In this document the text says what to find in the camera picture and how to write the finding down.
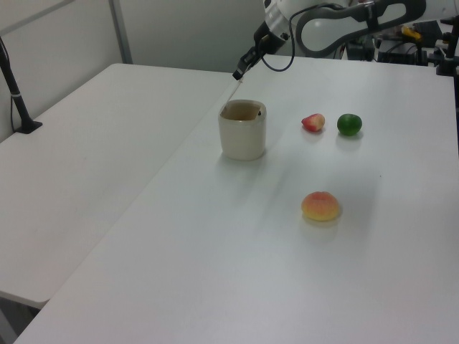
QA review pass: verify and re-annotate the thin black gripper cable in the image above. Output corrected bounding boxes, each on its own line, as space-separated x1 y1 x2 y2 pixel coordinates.
260 9 298 72

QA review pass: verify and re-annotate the black camera clamp stand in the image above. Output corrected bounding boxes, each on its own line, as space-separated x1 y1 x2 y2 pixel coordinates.
435 31 459 76

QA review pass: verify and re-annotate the thick black cable sleeve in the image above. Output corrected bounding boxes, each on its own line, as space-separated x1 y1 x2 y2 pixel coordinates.
295 0 428 58

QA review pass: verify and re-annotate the green toy lime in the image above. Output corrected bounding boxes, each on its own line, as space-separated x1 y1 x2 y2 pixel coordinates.
336 113 363 137

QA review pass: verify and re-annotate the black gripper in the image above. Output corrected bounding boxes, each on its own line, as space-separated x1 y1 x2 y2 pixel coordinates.
232 20 288 81

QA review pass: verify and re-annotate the black equipment box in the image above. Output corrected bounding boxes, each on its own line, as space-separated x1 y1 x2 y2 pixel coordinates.
376 37 428 66

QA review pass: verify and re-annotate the orange yellow toy peach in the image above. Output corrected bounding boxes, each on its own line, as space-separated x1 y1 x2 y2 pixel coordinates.
301 191 341 222

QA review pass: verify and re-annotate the yellow tool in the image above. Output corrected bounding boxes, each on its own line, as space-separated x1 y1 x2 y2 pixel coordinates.
401 24 422 41

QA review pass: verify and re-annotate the grey partition frame post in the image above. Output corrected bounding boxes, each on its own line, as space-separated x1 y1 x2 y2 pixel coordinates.
108 0 134 65

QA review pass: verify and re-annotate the black camera stand pole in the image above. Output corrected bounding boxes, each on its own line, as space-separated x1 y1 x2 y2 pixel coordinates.
0 35 43 135

